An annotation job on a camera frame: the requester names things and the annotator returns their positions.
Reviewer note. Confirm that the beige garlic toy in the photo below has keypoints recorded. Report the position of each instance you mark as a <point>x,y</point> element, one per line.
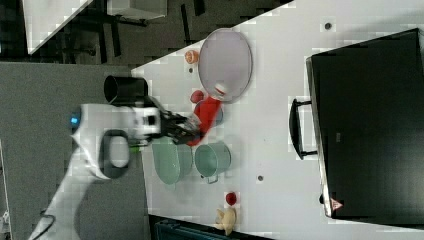
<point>226,220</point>

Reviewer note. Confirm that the black oven door handle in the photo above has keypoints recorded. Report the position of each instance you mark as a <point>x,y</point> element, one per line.
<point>295,128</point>

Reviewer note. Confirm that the green oval basin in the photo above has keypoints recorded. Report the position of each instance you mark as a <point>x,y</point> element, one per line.
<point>172,162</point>

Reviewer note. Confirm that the small green pot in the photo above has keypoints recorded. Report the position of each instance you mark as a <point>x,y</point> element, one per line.
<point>211,160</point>

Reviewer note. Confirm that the dark blue crate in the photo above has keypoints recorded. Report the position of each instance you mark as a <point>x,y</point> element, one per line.
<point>172,230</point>

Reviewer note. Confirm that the black oven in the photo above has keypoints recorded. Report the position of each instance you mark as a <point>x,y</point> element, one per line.
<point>367,107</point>

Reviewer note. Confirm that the black cylinder upper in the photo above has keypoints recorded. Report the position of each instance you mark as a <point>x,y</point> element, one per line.
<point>124,91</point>

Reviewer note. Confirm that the large grey oval plate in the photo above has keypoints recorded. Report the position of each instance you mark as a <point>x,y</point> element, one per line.
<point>225,64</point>

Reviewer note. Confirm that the green cylinder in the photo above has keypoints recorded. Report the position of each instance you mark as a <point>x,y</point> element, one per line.
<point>135,149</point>

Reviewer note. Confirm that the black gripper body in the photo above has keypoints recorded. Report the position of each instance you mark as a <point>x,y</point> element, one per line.
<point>169,124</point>

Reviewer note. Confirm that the small red tomato toy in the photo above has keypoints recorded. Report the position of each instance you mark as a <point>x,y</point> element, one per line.
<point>231,198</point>

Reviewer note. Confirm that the white background table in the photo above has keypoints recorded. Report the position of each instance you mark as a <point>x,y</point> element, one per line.
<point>44,18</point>

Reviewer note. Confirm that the red fruit toy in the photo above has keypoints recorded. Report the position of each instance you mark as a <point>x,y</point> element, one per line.
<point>197,96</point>

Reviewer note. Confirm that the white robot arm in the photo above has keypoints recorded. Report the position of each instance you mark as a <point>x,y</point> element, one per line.
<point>103,135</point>

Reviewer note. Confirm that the red ketchup bottle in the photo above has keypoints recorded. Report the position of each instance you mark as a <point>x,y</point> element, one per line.
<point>217,94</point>

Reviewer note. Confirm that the blue bowl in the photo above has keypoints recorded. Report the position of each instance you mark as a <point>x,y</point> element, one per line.
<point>219,116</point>

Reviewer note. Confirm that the orange fruit toy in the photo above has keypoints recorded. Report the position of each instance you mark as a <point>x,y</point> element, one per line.
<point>192,57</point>

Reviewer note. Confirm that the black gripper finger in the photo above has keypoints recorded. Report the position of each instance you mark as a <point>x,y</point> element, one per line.
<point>187,137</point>
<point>189,122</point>

